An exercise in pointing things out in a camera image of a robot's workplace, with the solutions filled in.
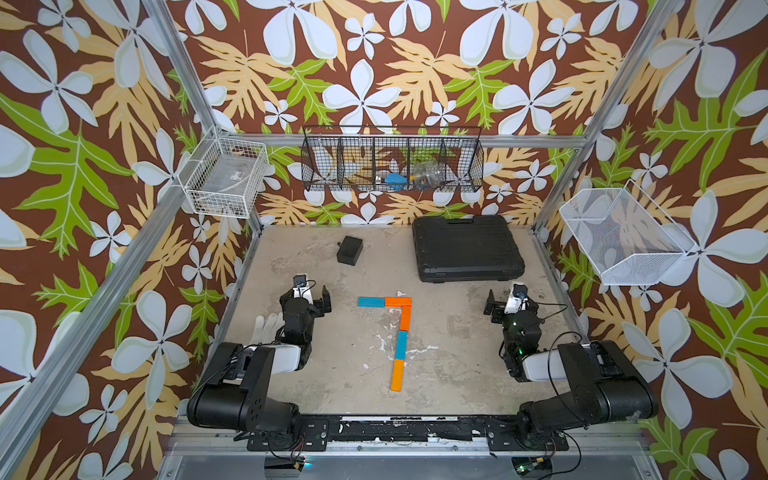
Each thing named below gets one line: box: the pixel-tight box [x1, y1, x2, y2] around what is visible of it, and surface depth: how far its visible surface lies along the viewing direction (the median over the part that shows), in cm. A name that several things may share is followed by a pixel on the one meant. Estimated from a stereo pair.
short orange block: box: [385, 297, 413, 308], surface depth 101 cm
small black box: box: [336, 236, 364, 266], surface depth 113 cm
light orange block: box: [390, 359, 405, 392], surface depth 86 cm
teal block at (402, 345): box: [395, 331, 409, 360], surface depth 91 cm
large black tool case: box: [412, 215, 525, 283], surface depth 107 cm
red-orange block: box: [400, 305, 411, 332], surface depth 97 cm
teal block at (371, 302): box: [357, 297, 385, 308], surface depth 101 cm
